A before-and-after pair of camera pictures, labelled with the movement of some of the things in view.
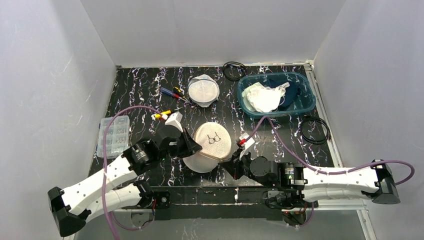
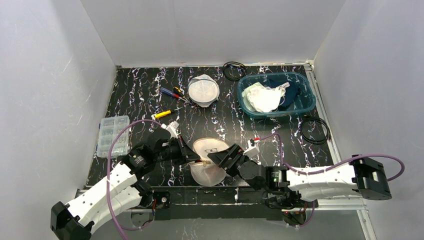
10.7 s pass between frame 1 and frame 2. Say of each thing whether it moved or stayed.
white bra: stayed
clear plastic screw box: stayed
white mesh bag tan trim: moved
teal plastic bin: stayed
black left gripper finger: moved
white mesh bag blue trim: stayed
